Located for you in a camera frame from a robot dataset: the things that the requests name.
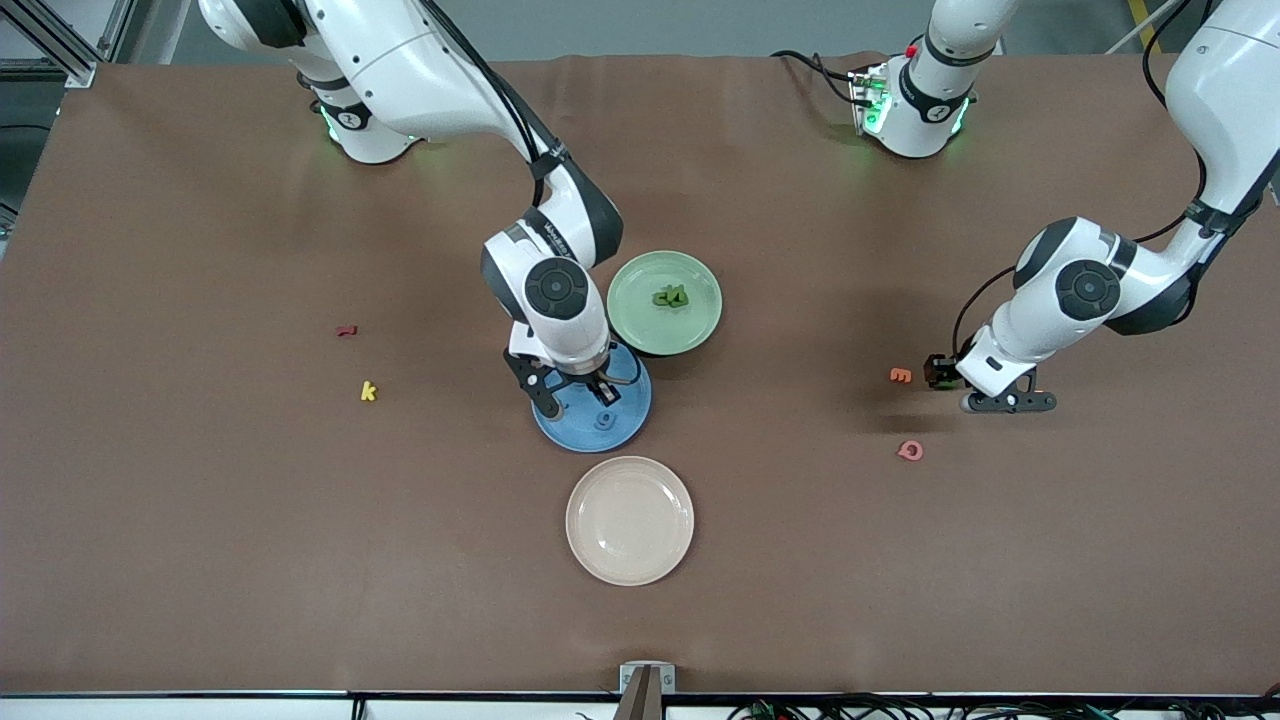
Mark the blue foam letter g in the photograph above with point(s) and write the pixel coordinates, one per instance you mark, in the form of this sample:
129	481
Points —
600	424

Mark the green foam letter N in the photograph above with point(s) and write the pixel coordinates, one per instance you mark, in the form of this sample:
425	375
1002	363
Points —
681	291

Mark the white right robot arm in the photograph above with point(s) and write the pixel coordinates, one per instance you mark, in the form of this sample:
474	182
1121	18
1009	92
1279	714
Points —
420	70

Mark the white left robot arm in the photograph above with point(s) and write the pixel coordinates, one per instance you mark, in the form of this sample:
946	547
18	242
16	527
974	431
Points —
1230	100

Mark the blue plate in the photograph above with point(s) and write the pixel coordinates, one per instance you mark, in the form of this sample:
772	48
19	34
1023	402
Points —
630	425

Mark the pink foam letter Q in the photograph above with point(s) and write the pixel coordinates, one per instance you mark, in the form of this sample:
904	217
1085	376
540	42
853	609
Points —
904	451

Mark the green plate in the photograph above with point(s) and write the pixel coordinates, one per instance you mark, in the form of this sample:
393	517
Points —
690	325

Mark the beige plate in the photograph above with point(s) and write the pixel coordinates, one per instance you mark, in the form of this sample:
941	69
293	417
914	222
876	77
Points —
630	520

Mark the brown table cover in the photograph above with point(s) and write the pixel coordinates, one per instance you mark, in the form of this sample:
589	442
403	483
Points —
200	550

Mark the grey metal camera mount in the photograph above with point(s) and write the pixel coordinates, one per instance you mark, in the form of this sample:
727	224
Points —
647	690

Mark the grey aluminium frame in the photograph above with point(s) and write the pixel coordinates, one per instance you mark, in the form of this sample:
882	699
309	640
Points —
70	65

